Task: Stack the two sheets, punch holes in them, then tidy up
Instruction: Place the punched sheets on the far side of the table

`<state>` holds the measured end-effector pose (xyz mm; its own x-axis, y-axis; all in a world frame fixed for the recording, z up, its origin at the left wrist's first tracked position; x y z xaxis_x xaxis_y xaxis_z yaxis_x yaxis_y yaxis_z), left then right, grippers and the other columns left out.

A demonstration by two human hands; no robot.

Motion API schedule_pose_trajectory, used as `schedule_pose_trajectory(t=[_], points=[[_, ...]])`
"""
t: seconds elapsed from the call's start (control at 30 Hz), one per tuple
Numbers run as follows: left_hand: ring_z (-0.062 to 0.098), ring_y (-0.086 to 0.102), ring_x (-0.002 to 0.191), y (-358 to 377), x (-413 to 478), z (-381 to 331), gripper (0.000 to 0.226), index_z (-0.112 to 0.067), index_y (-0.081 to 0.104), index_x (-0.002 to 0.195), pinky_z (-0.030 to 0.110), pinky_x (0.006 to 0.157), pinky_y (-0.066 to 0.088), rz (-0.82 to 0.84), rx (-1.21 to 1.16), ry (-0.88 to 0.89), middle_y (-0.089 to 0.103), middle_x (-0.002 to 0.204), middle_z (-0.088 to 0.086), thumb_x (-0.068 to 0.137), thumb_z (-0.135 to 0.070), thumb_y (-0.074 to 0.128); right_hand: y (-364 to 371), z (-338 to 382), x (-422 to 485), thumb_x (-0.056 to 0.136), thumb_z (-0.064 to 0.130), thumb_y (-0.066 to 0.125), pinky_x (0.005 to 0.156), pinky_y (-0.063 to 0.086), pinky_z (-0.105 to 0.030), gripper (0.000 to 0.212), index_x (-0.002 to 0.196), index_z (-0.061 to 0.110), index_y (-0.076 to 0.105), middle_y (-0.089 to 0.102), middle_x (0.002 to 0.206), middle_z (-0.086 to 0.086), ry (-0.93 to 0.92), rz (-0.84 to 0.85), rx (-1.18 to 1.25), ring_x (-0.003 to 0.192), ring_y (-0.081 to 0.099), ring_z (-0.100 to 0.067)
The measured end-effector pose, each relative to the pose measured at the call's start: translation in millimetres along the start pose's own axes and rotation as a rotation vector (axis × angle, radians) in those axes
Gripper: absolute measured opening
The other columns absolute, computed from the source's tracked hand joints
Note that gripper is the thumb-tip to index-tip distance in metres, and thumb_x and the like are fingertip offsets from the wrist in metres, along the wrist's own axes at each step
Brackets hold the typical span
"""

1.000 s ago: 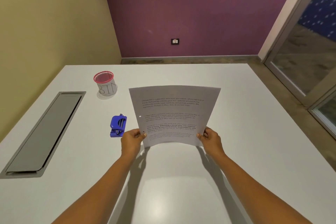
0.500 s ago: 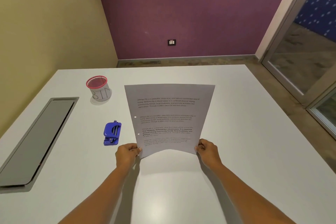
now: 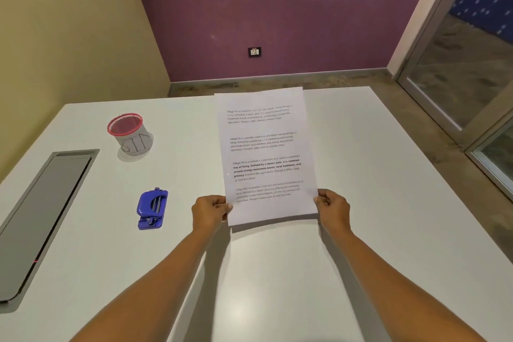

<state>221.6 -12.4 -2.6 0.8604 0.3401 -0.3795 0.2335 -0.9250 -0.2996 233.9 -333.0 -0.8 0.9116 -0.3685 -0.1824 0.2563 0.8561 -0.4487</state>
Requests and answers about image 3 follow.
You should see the person's left hand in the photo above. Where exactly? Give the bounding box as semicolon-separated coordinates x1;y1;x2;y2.
191;195;233;234

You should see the person's right hand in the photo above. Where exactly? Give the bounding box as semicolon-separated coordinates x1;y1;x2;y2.
313;189;352;236

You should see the white printed paper sheet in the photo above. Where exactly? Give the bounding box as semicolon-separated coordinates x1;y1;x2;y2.
214;87;319;227

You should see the person's left forearm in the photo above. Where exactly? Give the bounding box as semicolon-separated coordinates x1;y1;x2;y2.
78;224;223;342

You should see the person's right forearm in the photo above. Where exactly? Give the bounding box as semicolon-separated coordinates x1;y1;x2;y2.
320;228;487;342

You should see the blue hole punch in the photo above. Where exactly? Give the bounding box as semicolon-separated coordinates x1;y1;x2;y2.
137;188;169;230

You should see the red mesh pen cup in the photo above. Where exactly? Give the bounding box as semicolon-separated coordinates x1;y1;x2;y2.
107;113;154;157

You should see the grey table cable flap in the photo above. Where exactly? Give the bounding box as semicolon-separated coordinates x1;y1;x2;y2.
0;149;100;310

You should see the glass door with metal frame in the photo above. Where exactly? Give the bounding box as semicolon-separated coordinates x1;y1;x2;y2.
387;0;513;202

